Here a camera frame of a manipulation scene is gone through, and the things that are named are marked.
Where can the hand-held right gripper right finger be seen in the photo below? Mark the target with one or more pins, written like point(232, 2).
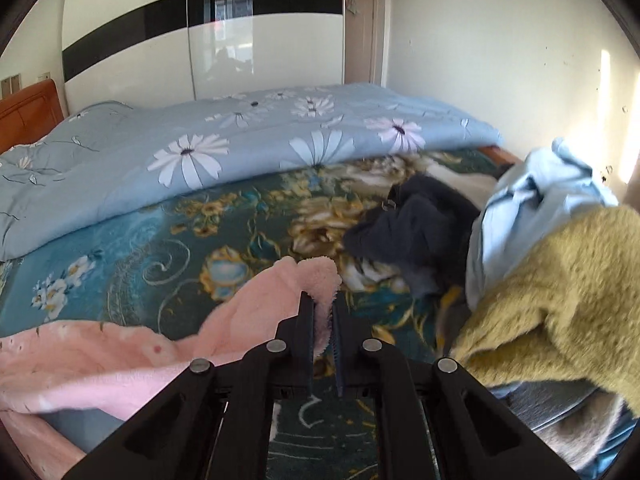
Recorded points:
point(337, 340)

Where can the wooden headboard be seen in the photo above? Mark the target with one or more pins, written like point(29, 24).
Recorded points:
point(30, 110)

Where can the wall switch panel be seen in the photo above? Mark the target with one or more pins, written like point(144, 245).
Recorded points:
point(11, 85)

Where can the white wardrobe with black stripe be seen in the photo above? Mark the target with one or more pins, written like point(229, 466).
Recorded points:
point(200, 35)

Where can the dark navy garment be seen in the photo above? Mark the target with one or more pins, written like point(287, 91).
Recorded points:
point(415, 230)

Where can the yellow-green fleece garment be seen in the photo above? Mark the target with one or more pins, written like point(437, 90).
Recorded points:
point(555, 300)

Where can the grey garment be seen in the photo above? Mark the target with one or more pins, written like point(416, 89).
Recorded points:
point(560, 410)

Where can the teal floral bed blanket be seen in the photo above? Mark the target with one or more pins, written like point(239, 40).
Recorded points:
point(200, 260)

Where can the pink door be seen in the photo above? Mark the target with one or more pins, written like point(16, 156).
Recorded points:
point(362, 30)

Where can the blue daisy print quilt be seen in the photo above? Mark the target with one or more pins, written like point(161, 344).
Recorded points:
point(210, 145)

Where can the pink fleece garment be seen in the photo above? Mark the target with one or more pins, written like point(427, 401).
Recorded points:
point(100, 360)

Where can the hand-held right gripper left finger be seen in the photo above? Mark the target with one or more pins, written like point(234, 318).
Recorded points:
point(306, 330)

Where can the light blue shirt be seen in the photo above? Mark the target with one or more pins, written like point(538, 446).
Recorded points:
point(520, 210)

